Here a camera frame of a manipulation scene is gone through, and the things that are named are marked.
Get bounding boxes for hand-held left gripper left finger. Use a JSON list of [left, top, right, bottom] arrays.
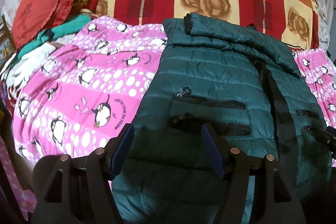
[[31, 124, 135, 224]]

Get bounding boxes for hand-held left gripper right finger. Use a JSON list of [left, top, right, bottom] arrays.
[[201, 123, 306, 224]]

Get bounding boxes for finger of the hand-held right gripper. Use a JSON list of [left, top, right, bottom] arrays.
[[301, 126, 336, 161]]

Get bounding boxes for green puffer jacket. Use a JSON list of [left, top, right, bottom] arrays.
[[112, 13, 334, 224]]

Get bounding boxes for pink penguin print blanket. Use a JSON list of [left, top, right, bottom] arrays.
[[0, 15, 336, 165]]

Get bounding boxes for white floral sheet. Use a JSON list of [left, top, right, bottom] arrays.
[[314, 0, 332, 49]]

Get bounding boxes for white patterned cloth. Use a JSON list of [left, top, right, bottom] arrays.
[[0, 43, 59, 109]]

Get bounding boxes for teal green cloth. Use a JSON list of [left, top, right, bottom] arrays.
[[17, 15, 93, 57]]

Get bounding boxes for yellow brown cloth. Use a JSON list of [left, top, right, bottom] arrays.
[[73, 0, 92, 15]]

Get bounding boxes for red heart cushion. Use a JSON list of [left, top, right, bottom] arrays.
[[12, 0, 87, 42]]

